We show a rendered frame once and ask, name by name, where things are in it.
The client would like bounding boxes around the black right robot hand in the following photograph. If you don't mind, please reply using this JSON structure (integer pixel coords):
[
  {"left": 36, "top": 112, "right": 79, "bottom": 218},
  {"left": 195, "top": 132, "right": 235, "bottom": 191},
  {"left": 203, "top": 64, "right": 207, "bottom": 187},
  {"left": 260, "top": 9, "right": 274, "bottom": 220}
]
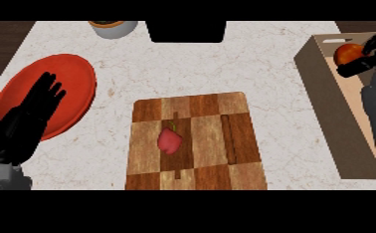
[{"left": 335, "top": 34, "right": 376, "bottom": 79}]

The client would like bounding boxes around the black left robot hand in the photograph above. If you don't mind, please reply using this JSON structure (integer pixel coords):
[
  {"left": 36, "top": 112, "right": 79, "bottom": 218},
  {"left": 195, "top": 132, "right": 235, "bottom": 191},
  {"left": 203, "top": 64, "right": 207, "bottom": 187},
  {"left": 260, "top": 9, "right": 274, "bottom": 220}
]
[{"left": 0, "top": 71, "right": 67, "bottom": 165}]

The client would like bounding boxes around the orange-red tomato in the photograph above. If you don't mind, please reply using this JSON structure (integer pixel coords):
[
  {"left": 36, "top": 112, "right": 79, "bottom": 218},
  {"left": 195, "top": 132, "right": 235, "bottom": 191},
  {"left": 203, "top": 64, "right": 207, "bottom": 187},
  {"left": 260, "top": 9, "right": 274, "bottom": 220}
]
[{"left": 333, "top": 43, "right": 366, "bottom": 67}]

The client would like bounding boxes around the cardboard box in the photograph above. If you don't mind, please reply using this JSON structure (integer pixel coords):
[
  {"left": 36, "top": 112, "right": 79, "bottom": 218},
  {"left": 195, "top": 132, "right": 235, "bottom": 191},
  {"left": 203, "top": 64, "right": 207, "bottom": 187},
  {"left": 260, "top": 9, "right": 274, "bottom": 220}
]
[{"left": 291, "top": 32, "right": 376, "bottom": 180}]

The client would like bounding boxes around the checkered wooden cutting board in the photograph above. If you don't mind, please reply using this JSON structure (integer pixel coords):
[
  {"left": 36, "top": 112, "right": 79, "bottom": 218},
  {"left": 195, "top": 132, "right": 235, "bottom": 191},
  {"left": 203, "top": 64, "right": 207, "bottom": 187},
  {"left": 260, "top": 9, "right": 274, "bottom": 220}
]
[{"left": 123, "top": 91, "right": 268, "bottom": 191}]

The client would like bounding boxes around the red plate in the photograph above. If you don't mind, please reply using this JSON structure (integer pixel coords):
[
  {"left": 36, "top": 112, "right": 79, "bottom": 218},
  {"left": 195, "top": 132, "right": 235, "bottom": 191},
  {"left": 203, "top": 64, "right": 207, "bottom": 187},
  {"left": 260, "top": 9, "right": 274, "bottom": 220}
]
[{"left": 0, "top": 53, "right": 98, "bottom": 142}]

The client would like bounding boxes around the grey pot with orange rim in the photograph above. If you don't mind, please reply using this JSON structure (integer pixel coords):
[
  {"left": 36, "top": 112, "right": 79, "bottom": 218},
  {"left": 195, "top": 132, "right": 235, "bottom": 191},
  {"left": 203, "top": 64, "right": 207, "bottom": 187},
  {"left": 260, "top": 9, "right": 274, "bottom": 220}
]
[{"left": 86, "top": 20, "right": 139, "bottom": 40}]

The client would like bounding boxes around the red pepper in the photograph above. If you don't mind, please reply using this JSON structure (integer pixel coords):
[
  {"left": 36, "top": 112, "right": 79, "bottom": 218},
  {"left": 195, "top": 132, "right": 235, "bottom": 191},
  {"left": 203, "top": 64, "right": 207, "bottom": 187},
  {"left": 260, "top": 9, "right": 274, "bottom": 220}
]
[{"left": 156, "top": 120, "right": 185, "bottom": 155}]

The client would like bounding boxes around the black appliance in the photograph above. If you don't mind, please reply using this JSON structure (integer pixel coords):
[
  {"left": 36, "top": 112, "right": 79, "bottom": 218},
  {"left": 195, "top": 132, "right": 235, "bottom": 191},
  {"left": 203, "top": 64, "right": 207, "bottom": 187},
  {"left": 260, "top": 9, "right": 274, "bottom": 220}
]
[{"left": 144, "top": 20, "right": 228, "bottom": 45}]

